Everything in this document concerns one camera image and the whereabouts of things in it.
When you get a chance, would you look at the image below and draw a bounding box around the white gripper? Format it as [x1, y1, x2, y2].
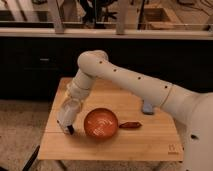
[57, 98, 82, 135]

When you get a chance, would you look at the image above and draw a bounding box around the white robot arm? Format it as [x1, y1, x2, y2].
[57, 50, 213, 171]

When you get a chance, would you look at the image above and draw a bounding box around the orange ceramic bowl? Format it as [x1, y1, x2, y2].
[84, 108, 118, 140]

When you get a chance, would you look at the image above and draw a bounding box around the blue-grey eraser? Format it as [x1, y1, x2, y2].
[142, 101, 154, 115]

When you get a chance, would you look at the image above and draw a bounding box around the red chili pepper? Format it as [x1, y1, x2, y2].
[119, 122, 142, 129]

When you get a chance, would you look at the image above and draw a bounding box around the dark cabinet counter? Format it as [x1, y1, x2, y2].
[0, 36, 213, 99]

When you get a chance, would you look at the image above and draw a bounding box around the wooden table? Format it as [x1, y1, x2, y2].
[38, 78, 183, 161]

